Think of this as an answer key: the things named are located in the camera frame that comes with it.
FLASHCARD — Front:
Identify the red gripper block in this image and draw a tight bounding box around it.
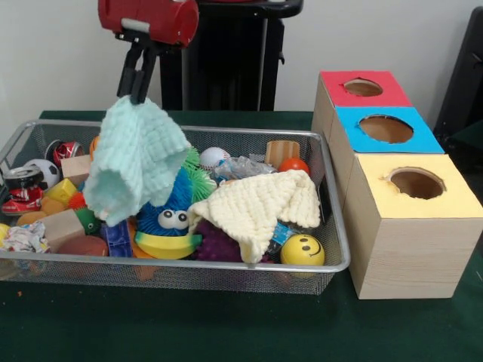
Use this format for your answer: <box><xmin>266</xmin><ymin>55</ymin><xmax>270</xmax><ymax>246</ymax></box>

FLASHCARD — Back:
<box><xmin>98</xmin><ymin>0</ymin><xmax>200</xmax><ymax>106</ymax></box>

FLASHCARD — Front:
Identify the mint green muslin cloth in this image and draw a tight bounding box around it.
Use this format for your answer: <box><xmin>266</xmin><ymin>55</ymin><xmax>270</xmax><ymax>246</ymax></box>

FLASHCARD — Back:
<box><xmin>82</xmin><ymin>96</ymin><xmax>192</xmax><ymax>227</ymax></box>

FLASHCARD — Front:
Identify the white colourful print cloth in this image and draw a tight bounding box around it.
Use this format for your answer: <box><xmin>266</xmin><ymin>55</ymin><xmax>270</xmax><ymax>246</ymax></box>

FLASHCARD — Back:
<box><xmin>2</xmin><ymin>221</ymin><xmax>51</xmax><ymax>254</ymax></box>

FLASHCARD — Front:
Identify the silver mesh bin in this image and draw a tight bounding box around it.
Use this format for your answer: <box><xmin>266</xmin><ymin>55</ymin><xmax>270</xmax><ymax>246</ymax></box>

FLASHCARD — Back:
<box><xmin>0</xmin><ymin>119</ymin><xmax>352</xmax><ymax>297</ymax></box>

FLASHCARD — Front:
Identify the wooden box with three holes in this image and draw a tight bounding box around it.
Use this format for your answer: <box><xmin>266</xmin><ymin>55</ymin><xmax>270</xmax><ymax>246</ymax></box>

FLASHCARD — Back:
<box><xmin>312</xmin><ymin>69</ymin><xmax>483</xmax><ymax>301</ymax></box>

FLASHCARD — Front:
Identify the white baseball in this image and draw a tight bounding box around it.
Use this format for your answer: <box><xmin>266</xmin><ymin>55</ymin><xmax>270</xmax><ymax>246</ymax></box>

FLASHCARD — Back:
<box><xmin>199</xmin><ymin>146</ymin><xmax>232</xmax><ymax>173</ymax></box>

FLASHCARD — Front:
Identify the green spiky rubber toy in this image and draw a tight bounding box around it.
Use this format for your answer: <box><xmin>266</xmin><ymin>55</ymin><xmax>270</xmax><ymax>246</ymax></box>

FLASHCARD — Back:
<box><xmin>183</xmin><ymin>146</ymin><xmax>218</xmax><ymax>203</ymax></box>

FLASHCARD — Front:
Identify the black and white soccer ball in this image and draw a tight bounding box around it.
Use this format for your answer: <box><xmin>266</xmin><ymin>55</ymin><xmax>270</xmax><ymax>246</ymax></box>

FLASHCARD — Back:
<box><xmin>25</xmin><ymin>158</ymin><xmax>61</xmax><ymax>189</ymax></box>

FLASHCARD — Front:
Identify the blue spiky rubber ball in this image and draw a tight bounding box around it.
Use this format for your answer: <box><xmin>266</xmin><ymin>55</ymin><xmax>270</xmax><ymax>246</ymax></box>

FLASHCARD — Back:
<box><xmin>135</xmin><ymin>165</ymin><xmax>195</xmax><ymax>238</ymax></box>

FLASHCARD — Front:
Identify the yellow banana toy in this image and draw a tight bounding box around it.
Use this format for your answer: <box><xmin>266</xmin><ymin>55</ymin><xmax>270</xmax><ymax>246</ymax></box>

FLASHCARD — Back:
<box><xmin>134</xmin><ymin>230</ymin><xmax>204</xmax><ymax>260</ymax></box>

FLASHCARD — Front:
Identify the cream muslin cloth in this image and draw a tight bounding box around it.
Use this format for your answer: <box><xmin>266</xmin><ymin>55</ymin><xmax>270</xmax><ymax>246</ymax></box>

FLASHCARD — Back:
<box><xmin>187</xmin><ymin>169</ymin><xmax>321</xmax><ymax>265</ymax></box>

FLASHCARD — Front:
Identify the red orange ball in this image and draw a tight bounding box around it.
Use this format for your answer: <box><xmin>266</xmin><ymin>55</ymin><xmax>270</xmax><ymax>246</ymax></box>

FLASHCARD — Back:
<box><xmin>279</xmin><ymin>158</ymin><xmax>311</xmax><ymax>177</ymax></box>

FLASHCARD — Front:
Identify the yellow smiley face ball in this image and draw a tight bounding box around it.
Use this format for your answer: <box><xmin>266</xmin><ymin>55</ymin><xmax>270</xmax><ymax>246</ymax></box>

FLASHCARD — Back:
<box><xmin>280</xmin><ymin>233</ymin><xmax>326</xmax><ymax>267</ymax></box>

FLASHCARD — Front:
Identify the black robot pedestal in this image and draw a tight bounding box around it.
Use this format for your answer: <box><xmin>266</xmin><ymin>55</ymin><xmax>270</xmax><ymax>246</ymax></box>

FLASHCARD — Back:
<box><xmin>158</xmin><ymin>0</ymin><xmax>305</xmax><ymax>112</ymax></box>

